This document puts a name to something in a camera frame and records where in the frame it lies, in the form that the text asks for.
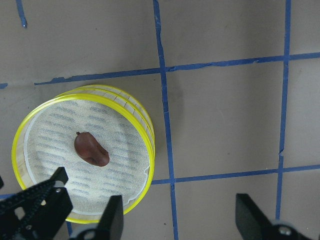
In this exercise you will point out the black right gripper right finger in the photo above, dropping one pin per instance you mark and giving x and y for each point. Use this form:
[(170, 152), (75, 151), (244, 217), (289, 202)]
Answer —
[(250, 221)]

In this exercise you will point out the brown bun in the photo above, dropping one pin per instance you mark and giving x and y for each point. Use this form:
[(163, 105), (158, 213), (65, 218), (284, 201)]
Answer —
[(88, 148)]

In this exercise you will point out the yellow rimmed steamer layer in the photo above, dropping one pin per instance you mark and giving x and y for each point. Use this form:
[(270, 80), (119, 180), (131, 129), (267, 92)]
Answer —
[(123, 103), (104, 140)]

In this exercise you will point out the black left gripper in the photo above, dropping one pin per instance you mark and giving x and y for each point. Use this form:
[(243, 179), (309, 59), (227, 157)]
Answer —
[(38, 212)]

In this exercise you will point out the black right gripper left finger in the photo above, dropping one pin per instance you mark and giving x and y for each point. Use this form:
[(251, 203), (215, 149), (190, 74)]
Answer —
[(111, 224)]

